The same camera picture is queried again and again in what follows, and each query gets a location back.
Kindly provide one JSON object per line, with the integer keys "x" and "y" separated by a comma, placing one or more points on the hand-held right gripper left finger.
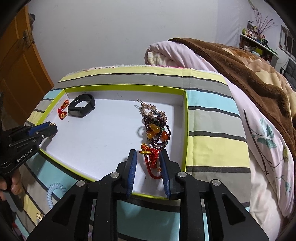
{"x": 131, "y": 176}

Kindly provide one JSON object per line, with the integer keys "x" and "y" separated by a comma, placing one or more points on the black smart band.
{"x": 89, "y": 99}

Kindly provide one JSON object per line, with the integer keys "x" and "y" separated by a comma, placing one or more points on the barred window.
{"x": 286, "y": 38}

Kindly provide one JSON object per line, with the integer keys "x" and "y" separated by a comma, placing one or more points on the purple branch vase decoration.
{"x": 263, "y": 23}

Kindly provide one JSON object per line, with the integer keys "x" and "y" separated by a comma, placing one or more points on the shallow green cardboard box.
{"x": 92, "y": 139}

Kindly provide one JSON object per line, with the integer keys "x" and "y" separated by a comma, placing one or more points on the red knot ornament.
{"x": 151, "y": 157}
{"x": 64, "y": 106}

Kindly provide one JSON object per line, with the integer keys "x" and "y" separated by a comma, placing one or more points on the person's left hand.
{"x": 16, "y": 184}

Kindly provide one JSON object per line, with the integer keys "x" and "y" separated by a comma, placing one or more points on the cluttered wall shelf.
{"x": 254, "y": 46}

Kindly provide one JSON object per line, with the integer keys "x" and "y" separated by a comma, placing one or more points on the black office chair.
{"x": 290, "y": 74}

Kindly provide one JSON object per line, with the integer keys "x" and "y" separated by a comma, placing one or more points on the striped bed sheet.
{"x": 208, "y": 143}

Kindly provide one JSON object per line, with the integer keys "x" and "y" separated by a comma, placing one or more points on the metal door latch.
{"x": 29, "y": 39}

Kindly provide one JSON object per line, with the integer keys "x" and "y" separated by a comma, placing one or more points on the pale floral quilt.
{"x": 261, "y": 162}

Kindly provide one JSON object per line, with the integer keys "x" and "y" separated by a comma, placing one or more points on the orange wooden door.
{"x": 18, "y": 69}

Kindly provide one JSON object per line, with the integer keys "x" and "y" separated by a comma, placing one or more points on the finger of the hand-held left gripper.
{"x": 38, "y": 128}
{"x": 49, "y": 132}

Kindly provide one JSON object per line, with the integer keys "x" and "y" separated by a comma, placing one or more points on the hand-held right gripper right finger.
{"x": 165, "y": 178}

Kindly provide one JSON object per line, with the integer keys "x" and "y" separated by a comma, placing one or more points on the brown plush blanket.
{"x": 242, "y": 76}

